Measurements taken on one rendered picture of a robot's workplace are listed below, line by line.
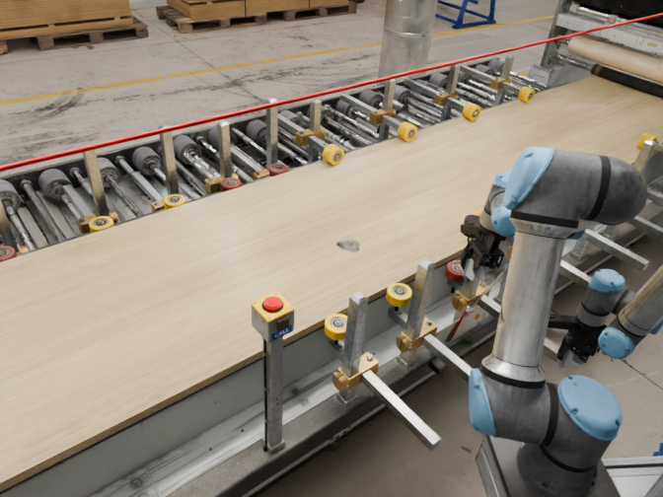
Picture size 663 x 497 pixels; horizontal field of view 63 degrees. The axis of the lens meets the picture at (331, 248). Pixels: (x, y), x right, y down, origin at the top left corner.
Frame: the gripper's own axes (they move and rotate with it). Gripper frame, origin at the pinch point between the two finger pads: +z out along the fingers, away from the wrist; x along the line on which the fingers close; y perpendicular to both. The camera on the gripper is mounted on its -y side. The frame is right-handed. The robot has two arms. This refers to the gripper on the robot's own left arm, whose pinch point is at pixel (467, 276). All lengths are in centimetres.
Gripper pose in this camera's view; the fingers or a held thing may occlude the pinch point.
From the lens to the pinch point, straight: 168.1
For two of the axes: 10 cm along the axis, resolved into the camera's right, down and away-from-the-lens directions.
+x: 9.6, -0.3, 2.9
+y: 2.5, 6.0, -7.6
